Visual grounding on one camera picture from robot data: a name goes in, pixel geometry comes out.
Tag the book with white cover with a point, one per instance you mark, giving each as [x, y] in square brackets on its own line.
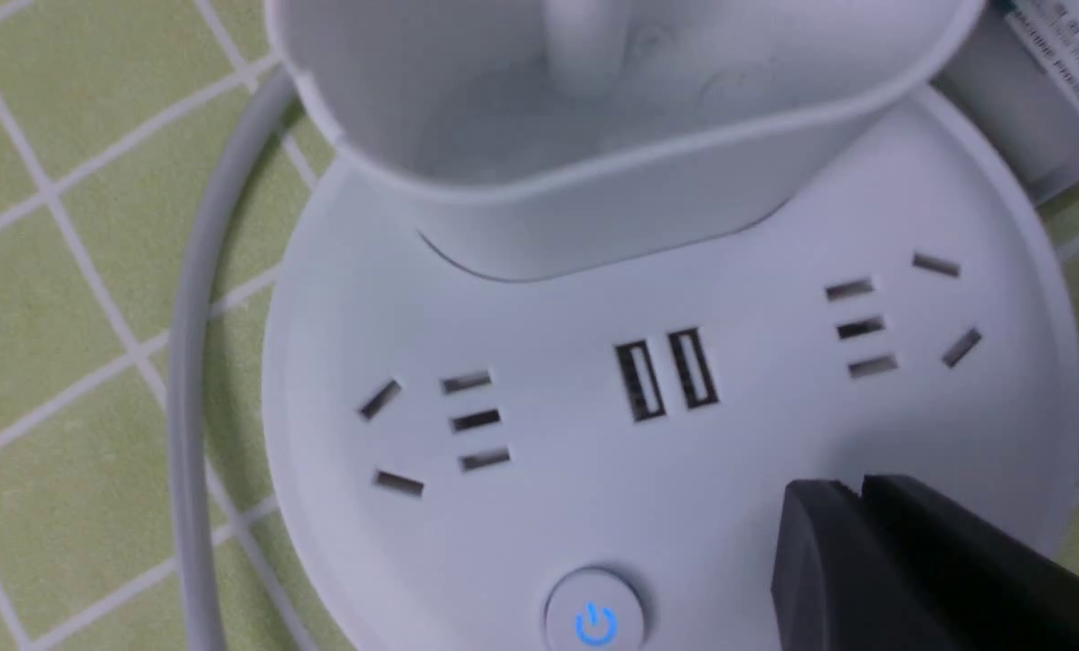
[1017, 79]

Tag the green checked tablecloth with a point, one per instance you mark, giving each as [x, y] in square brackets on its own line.
[112, 114]

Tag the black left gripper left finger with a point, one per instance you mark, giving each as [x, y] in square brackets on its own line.
[836, 585]

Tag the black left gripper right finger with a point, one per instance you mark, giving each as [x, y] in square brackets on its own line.
[998, 592]

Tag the white desk lamp base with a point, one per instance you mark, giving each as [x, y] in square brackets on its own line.
[591, 282]

